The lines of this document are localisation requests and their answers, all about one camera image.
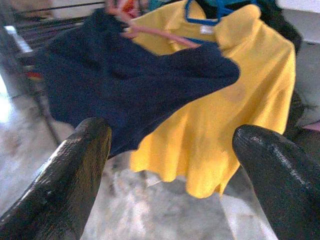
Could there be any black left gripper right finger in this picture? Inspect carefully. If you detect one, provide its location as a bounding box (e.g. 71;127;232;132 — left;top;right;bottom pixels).
232;124;320;240

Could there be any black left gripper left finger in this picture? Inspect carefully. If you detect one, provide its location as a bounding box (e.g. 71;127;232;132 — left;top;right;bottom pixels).
0;117;113;240

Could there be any blue plastic hanger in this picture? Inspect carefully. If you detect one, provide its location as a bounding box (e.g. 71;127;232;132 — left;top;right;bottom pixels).
184;0;260;46

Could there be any pink plastic hanger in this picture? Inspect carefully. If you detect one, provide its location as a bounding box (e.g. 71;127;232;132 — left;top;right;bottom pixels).
104;0;201;50

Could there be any dark green sofa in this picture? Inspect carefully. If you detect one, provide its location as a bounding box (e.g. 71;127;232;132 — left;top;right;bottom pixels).
282;92;320;156

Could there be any yellow shirt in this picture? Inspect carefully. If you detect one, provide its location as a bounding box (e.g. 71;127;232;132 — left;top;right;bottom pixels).
128;3;297;200

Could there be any dark navy shirt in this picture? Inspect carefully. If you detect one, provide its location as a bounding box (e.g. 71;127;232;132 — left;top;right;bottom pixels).
34;8;241;157

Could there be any black metal drying rack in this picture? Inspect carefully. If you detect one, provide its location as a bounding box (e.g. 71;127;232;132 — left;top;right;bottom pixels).
0;1;106;143

